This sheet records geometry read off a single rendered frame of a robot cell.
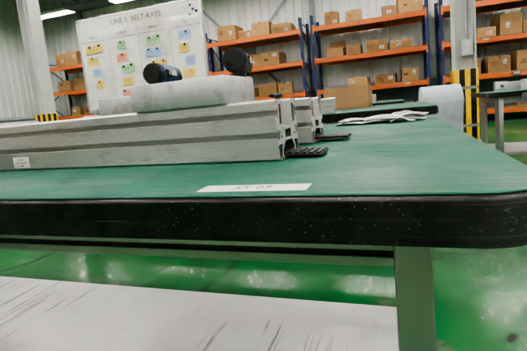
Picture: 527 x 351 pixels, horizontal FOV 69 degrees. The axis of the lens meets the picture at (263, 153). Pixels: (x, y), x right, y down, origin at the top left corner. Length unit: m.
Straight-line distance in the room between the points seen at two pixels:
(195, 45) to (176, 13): 0.36
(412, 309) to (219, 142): 0.32
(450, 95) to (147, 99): 3.79
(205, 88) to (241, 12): 11.62
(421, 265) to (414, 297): 0.03
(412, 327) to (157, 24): 3.94
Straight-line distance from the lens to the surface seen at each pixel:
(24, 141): 0.81
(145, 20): 4.26
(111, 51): 4.48
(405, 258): 0.40
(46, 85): 9.35
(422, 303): 0.42
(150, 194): 0.40
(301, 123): 0.72
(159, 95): 0.60
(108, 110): 0.92
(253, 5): 12.09
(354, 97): 2.66
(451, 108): 4.22
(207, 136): 0.56
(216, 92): 0.54
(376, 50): 10.22
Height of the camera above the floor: 0.86
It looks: 7 degrees down
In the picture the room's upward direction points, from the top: 5 degrees counter-clockwise
